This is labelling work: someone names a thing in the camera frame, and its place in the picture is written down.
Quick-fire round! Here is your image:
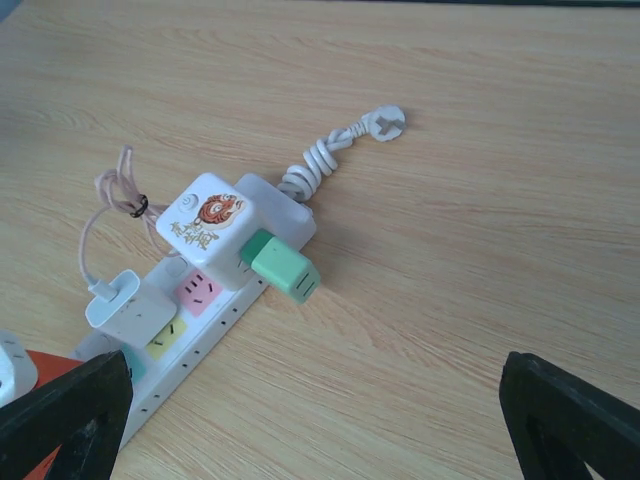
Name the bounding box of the green plug adapter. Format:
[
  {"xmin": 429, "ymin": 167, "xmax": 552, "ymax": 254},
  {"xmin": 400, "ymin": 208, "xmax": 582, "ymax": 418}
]
[{"xmin": 240, "ymin": 229, "xmax": 321, "ymax": 304}]

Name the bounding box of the white multicolour power strip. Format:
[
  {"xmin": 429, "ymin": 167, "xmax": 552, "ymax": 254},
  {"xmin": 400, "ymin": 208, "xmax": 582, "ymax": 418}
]
[{"xmin": 72, "ymin": 174, "xmax": 316, "ymax": 449}]

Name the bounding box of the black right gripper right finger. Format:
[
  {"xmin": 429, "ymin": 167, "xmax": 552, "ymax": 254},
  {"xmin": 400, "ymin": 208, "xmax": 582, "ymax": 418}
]
[{"xmin": 499, "ymin": 352, "xmax": 639, "ymax": 479}]

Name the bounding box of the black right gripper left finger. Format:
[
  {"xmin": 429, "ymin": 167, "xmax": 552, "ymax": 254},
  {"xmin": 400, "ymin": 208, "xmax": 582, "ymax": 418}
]
[{"xmin": 1, "ymin": 350, "xmax": 133, "ymax": 479}]

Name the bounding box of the white usb charger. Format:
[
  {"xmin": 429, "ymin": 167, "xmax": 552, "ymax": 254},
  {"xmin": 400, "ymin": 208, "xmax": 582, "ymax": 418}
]
[{"xmin": 85, "ymin": 269, "xmax": 178, "ymax": 348}]

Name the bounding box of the white plug adapter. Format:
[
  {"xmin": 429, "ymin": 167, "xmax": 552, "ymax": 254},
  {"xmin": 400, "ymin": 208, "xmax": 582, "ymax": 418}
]
[{"xmin": 0, "ymin": 330, "xmax": 38, "ymax": 407}]

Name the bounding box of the white tiger cube adapter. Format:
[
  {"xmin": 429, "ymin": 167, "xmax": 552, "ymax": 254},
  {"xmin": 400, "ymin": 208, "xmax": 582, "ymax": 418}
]
[{"xmin": 156, "ymin": 173, "xmax": 264, "ymax": 291}]

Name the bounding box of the white coiled power strip cable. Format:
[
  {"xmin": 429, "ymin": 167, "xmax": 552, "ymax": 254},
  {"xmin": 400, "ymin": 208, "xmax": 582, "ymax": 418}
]
[{"xmin": 276, "ymin": 103, "xmax": 408, "ymax": 207}]

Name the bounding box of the red cube socket adapter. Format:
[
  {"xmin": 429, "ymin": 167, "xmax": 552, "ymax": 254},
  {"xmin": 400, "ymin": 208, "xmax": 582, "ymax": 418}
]
[{"xmin": 24, "ymin": 350, "xmax": 82, "ymax": 480}]

